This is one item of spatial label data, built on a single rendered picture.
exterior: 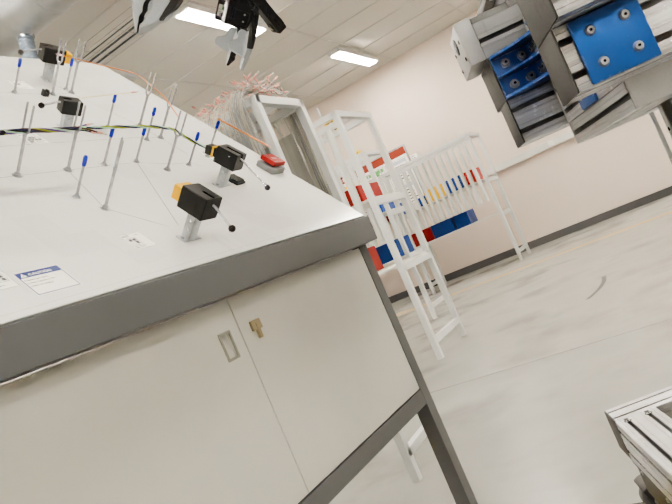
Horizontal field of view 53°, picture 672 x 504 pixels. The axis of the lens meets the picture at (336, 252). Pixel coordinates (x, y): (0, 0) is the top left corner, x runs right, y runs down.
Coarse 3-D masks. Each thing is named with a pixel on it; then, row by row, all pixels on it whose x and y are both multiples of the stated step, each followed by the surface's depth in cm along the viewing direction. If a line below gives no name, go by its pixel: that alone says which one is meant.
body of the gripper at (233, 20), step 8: (224, 0) 158; (232, 0) 153; (240, 0) 156; (248, 0) 157; (216, 8) 159; (224, 8) 156; (232, 8) 155; (240, 8) 155; (248, 8) 156; (256, 8) 157; (216, 16) 160; (224, 16) 155; (232, 16) 155; (240, 16) 156; (248, 16) 157; (256, 16) 158; (232, 24) 156; (240, 24) 157; (248, 24) 158
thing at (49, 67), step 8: (40, 48) 172; (48, 48) 171; (56, 48) 174; (40, 56) 173; (48, 56) 172; (56, 56) 174; (48, 64) 174; (56, 64) 175; (48, 72) 176; (48, 80) 176
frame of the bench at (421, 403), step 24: (384, 288) 175; (408, 360) 172; (408, 408) 163; (432, 408) 173; (384, 432) 151; (432, 432) 172; (360, 456) 141; (456, 456) 174; (336, 480) 132; (456, 480) 171
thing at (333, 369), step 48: (288, 288) 142; (336, 288) 157; (288, 336) 136; (336, 336) 150; (384, 336) 167; (288, 384) 131; (336, 384) 143; (384, 384) 159; (288, 432) 126; (336, 432) 137
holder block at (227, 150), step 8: (224, 144) 154; (216, 152) 152; (224, 152) 152; (232, 152) 151; (240, 152) 153; (216, 160) 153; (224, 160) 152; (232, 160) 151; (240, 160) 153; (232, 168) 152; (240, 168) 155
